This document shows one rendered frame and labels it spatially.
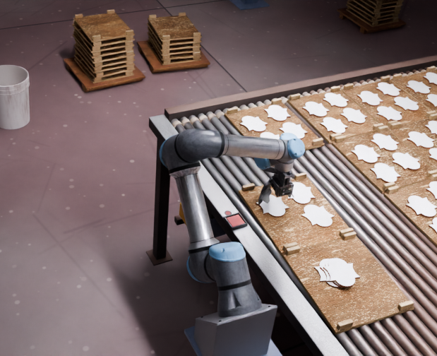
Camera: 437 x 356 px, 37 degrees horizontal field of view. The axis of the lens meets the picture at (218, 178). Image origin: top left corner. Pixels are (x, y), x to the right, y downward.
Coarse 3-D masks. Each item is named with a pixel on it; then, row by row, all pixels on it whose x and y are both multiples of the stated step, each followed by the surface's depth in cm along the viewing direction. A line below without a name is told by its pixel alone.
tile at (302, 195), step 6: (294, 186) 292; (300, 186) 292; (294, 192) 289; (300, 192) 289; (306, 192) 290; (288, 198) 286; (294, 198) 286; (300, 198) 286; (306, 198) 286; (312, 198) 288
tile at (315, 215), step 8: (304, 208) 281; (312, 208) 281; (320, 208) 282; (304, 216) 277; (312, 216) 277; (320, 216) 278; (328, 216) 278; (312, 224) 273; (320, 224) 274; (328, 224) 274
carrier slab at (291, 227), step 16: (240, 192) 287; (256, 192) 288; (272, 192) 289; (320, 192) 292; (256, 208) 279; (272, 224) 273; (288, 224) 273; (304, 224) 274; (336, 224) 276; (272, 240) 266; (288, 240) 266; (304, 240) 267; (320, 240) 267
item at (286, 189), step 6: (276, 174) 268; (282, 174) 263; (288, 174) 263; (270, 180) 270; (276, 180) 268; (282, 180) 264; (288, 180) 266; (276, 186) 266; (282, 186) 265; (288, 186) 266; (276, 192) 270; (282, 192) 267; (288, 192) 268
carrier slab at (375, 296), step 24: (336, 240) 268; (288, 264) 256; (312, 264) 256; (360, 264) 259; (312, 288) 246; (336, 288) 247; (360, 288) 248; (384, 288) 250; (336, 312) 238; (360, 312) 239; (384, 312) 240
